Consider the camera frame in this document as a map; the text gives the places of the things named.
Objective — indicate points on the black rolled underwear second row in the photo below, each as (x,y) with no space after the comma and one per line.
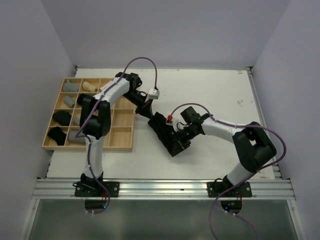
(80,99)

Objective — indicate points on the black rolled underwear third row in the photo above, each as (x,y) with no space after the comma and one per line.
(62,117)

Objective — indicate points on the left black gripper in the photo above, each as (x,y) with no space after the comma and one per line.
(145,108)

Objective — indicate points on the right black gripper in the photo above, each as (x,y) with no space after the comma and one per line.
(180,144)

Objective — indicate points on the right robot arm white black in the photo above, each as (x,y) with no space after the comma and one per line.
(253,146)

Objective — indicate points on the wooden compartment tray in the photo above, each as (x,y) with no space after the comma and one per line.
(120,136)

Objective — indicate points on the grey rolled underwear top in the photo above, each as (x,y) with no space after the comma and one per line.
(70,87)

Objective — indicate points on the right wrist camera red tip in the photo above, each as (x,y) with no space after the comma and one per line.
(173,122)

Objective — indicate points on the beige rolled underwear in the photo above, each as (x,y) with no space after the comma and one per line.
(87,86)

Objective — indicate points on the black rolled underwear bottom row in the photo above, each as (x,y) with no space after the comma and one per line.
(57,135)

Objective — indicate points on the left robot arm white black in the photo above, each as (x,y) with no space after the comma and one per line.
(95,124)

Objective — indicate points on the white underwear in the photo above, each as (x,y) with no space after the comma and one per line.
(104,84)

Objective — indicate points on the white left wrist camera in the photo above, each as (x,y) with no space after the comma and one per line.
(153,94)

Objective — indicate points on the grey rolled underwear second row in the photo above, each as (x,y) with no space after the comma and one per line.
(69,101)

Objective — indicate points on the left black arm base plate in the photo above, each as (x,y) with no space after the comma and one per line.
(110,188)

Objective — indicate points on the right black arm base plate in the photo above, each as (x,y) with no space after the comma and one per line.
(245,188)

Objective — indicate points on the aluminium mounting rail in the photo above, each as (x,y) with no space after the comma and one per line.
(146,189)

